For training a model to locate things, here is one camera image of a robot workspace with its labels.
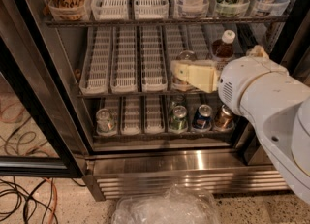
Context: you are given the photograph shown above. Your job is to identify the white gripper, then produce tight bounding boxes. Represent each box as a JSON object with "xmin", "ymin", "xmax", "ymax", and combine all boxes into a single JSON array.
[{"xmin": 170, "ymin": 44, "xmax": 289, "ymax": 115}]

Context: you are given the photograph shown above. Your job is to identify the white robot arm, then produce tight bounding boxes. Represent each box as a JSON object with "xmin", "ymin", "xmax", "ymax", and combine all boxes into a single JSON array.
[{"xmin": 170, "ymin": 45, "xmax": 310, "ymax": 204}]

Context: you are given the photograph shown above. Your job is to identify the gold can middle shelf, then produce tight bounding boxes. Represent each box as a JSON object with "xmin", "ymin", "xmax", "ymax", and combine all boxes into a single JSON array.
[{"xmin": 170, "ymin": 50, "xmax": 197, "ymax": 92}]

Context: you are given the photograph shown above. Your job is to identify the copper can bottom shelf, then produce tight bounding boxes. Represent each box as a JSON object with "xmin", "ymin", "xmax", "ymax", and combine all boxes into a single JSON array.
[{"xmin": 214, "ymin": 105, "xmax": 234, "ymax": 131}]

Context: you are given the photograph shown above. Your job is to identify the blue can bottom shelf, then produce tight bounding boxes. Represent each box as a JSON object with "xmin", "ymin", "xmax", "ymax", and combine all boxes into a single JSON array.
[{"xmin": 192, "ymin": 104, "xmax": 212, "ymax": 131}]

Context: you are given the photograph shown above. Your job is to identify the green can bottom rear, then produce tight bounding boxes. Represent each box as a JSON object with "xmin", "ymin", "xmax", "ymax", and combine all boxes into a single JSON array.
[{"xmin": 170, "ymin": 95, "xmax": 186, "ymax": 109}]

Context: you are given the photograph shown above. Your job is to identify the green can bottom front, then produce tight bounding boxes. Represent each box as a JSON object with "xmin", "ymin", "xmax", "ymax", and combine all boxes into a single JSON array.
[{"xmin": 169, "ymin": 105, "xmax": 188, "ymax": 133}]

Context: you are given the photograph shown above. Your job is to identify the stainless steel fridge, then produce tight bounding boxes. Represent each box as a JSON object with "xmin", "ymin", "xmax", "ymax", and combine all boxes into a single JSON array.
[{"xmin": 9, "ymin": 0, "xmax": 310, "ymax": 202}]

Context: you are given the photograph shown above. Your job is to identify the pale can bottom left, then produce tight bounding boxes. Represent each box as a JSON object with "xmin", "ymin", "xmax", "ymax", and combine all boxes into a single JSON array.
[{"xmin": 96, "ymin": 108, "xmax": 115, "ymax": 135}]

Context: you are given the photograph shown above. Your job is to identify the left glass fridge door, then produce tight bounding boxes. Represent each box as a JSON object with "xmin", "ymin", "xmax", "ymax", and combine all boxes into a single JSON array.
[{"xmin": 0, "ymin": 0, "xmax": 89, "ymax": 178}]

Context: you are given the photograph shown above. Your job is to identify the brown tea bottle white cap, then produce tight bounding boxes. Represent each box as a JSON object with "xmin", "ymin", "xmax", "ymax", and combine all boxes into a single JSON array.
[{"xmin": 210, "ymin": 30, "xmax": 235, "ymax": 62}]

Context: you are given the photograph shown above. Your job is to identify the clear plastic bag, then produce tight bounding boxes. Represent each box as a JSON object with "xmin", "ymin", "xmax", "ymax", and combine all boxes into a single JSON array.
[{"xmin": 111, "ymin": 184, "xmax": 221, "ymax": 224}]

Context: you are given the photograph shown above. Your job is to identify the middle wire shelf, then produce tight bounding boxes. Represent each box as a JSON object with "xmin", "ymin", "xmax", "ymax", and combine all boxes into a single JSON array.
[{"xmin": 77, "ymin": 89, "xmax": 218, "ymax": 99}]

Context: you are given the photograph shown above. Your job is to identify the wire shelf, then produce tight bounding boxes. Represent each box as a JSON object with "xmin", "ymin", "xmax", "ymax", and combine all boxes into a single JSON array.
[
  {"xmin": 93, "ymin": 130, "xmax": 233, "ymax": 141},
  {"xmin": 45, "ymin": 16, "xmax": 289, "ymax": 28},
  {"xmin": 77, "ymin": 89, "xmax": 218, "ymax": 99}
]

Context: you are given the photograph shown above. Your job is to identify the top wire shelf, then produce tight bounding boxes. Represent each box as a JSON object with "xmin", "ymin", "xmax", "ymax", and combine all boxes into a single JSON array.
[{"xmin": 45, "ymin": 16, "xmax": 289, "ymax": 28}]

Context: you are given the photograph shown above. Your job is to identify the bottom wire shelf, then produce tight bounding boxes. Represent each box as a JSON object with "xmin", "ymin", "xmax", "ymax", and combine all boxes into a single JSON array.
[{"xmin": 93, "ymin": 130, "xmax": 233, "ymax": 141}]

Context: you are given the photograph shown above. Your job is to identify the orange cable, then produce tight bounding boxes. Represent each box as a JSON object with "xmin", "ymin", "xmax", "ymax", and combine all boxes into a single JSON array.
[{"xmin": 42, "ymin": 177, "xmax": 59, "ymax": 224}]

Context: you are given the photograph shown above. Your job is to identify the black cables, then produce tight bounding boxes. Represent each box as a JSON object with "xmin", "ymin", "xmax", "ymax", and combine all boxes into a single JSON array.
[{"xmin": 0, "ymin": 176, "xmax": 59, "ymax": 224}]

